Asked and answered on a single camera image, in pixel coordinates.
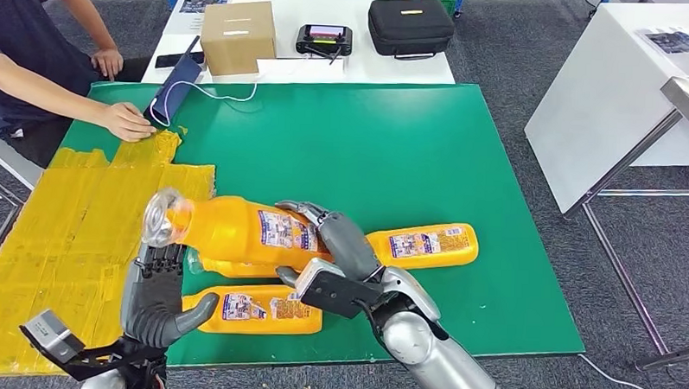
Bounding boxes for green table board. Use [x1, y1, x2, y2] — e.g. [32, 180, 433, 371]
[46, 69, 596, 383]

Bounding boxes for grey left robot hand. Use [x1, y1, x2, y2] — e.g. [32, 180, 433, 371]
[118, 239, 222, 354]

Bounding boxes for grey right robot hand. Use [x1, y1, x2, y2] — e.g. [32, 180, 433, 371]
[272, 199, 388, 293]

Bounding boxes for yellow tape patch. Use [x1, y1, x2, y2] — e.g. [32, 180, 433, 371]
[0, 122, 219, 385]

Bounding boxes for printed paper sheet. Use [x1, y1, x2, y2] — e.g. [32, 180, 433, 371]
[634, 24, 689, 74]
[166, 0, 232, 36]

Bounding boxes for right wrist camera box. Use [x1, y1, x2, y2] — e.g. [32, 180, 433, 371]
[292, 256, 386, 322]

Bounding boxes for orange bottle with clear cap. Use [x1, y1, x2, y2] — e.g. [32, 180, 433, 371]
[141, 186, 337, 275]
[180, 281, 325, 338]
[363, 219, 481, 274]
[185, 247, 303, 282]

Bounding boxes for dark blue tablet sleeve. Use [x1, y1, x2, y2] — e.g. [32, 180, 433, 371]
[143, 33, 206, 129]

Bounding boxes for large white table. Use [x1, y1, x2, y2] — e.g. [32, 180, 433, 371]
[520, 0, 689, 220]

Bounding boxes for white floor cable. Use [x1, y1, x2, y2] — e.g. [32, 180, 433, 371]
[575, 350, 689, 389]

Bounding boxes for black phone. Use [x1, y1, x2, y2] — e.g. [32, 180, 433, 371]
[154, 49, 206, 71]

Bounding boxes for black remote controller with screen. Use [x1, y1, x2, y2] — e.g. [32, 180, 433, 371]
[294, 23, 354, 66]

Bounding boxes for metal table legs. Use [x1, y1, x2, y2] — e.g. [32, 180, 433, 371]
[557, 106, 689, 373]

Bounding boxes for black zipped carrying case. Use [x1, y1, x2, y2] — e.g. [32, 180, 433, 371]
[366, 0, 457, 62]

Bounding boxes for small white table with legs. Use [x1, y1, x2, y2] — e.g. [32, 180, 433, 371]
[0, 118, 47, 293]

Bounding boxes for brown cardboard box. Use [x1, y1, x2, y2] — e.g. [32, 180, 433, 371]
[198, 0, 279, 79]

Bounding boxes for person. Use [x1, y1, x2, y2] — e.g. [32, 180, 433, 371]
[0, 0, 162, 173]

